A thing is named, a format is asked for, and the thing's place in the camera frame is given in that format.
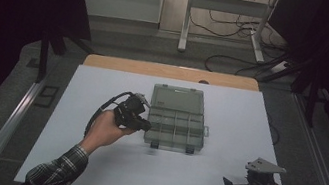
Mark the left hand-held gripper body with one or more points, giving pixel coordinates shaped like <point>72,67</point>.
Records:
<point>130,110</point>

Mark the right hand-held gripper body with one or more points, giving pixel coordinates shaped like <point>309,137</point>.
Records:
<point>259,182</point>

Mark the transparent grey compartment box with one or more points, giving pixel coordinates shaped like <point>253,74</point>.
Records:
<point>177,119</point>

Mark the person's left hand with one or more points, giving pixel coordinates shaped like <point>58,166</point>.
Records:
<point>105,131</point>

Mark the white board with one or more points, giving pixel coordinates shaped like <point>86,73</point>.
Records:
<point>205,180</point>

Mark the wooden table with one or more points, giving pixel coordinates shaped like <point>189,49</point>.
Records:
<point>169,71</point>

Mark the black metal stand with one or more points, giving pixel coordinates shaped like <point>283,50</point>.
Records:
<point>44,52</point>
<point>312,97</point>

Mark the white power strip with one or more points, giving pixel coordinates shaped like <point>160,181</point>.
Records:
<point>279,67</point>

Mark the white desk frame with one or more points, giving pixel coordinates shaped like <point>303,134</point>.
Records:
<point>227,5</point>

